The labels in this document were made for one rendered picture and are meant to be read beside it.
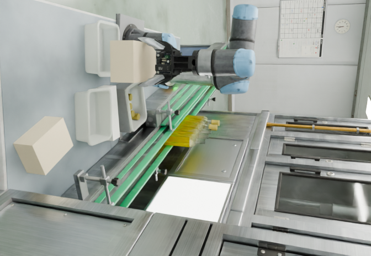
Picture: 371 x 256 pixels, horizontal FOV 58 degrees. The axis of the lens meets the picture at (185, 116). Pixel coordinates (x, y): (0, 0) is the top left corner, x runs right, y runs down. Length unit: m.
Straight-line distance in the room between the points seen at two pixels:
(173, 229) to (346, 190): 1.07
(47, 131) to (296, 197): 1.09
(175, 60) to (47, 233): 0.56
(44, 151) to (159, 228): 0.49
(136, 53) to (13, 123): 0.45
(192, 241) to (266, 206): 0.79
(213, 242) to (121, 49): 0.57
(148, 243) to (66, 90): 0.72
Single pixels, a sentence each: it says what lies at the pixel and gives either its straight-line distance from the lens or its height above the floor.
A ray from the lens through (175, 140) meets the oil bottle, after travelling 1.76.
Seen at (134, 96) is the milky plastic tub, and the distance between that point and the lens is 1.74.
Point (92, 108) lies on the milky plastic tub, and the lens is 1.49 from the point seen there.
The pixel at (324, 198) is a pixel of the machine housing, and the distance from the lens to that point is 1.68.
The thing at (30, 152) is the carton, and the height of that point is 0.81.
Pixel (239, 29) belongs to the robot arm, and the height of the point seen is 1.41.
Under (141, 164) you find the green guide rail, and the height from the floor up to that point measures 0.95.
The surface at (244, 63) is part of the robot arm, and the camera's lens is 0.91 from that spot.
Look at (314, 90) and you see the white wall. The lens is 7.89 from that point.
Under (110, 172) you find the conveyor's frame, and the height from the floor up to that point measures 0.86.
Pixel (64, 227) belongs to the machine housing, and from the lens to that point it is 0.97.
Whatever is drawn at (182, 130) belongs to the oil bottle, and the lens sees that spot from 1.81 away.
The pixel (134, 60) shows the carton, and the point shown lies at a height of 1.13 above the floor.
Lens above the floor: 1.58
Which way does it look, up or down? 18 degrees down
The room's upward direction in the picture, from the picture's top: 94 degrees clockwise
